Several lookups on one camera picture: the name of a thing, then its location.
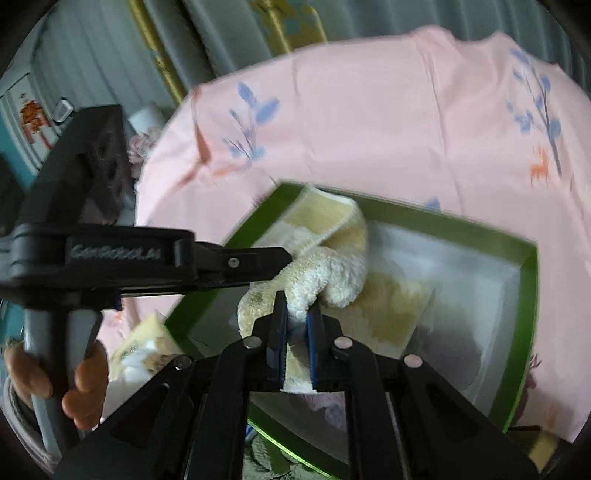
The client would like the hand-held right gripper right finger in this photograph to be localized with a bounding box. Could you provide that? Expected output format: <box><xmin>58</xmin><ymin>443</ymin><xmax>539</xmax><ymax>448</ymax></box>
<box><xmin>305</xmin><ymin>305</ymin><xmax>541</xmax><ymax>480</ymax></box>

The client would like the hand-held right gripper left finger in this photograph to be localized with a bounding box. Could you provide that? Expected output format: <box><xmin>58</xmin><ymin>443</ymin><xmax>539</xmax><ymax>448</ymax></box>
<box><xmin>55</xmin><ymin>291</ymin><xmax>289</xmax><ymax>480</ymax></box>

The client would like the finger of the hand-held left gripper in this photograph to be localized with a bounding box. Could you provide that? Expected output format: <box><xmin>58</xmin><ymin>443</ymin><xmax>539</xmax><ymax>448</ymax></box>
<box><xmin>191</xmin><ymin>241</ymin><xmax>293</xmax><ymax>292</ymax></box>

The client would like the cream terry towel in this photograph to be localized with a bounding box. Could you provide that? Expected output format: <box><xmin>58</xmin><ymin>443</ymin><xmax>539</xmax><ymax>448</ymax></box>
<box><xmin>236</xmin><ymin>185</ymin><xmax>435</xmax><ymax>394</ymax></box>

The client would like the green cardboard box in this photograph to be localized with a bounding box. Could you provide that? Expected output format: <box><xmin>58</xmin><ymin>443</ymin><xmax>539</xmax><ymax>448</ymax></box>
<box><xmin>164</xmin><ymin>182</ymin><xmax>540</xmax><ymax>480</ymax></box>

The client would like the person's left forearm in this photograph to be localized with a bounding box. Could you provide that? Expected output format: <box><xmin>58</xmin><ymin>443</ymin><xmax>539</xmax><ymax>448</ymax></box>
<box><xmin>2</xmin><ymin>378</ymin><xmax>47</xmax><ymax>444</ymax></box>

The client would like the person's left hand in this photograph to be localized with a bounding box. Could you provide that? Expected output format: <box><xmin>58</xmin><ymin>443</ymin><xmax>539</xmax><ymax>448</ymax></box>
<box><xmin>4</xmin><ymin>340</ymin><xmax>110</xmax><ymax>431</ymax></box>

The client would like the yellow white towel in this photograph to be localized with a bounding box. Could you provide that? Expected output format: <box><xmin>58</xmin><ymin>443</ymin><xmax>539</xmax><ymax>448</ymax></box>
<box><xmin>108</xmin><ymin>314</ymin><xmax>181</xmax><ymax>384</ymax></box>

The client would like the pink flower bunch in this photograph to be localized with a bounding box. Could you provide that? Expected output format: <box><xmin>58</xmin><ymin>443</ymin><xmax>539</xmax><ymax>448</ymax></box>
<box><xmin>128</xmin><ymin>134</ymin><xmax>158</xmax><ymax>168</ymax></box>

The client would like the purple cloth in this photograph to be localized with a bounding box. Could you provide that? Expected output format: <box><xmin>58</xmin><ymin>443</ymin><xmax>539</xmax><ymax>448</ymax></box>
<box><xmin>318</xmin><ymin>323</ymin><xmax>488</xmax><ymax>430</ymax></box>

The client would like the white cup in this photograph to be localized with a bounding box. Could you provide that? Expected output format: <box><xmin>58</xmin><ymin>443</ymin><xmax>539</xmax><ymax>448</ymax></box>
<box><xmin>128</xmin><ymin>105</ymin><xmax>164</xmax><ymax>134</ymax></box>

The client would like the pink printed bedsheet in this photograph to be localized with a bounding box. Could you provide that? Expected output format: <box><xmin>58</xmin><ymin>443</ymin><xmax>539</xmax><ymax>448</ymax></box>
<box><xmin>99</xmin><ymin>25</ymin><xmax>591</xmax><ymax>444</ymax></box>

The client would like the grey yellow curtain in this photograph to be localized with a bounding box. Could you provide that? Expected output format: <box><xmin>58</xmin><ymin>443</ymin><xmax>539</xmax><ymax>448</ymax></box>
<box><xmin>34</xmin><ymin>0</ymin><xmax>416</xmax><ymax>107</ymax></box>

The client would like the red wall ornament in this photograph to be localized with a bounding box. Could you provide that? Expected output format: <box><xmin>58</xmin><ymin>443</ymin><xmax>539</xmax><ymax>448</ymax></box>
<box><xmin>18</xmin><ymin>92</ymin><xmax>52</xmax><ymax>145</ymax></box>

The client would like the gold black bed frame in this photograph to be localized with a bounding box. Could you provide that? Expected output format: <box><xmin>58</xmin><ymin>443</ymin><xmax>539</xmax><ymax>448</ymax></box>
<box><xmin>505</xmin><ymin>422</ymin><xmax>575</xmax><ymax>472</ymax></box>

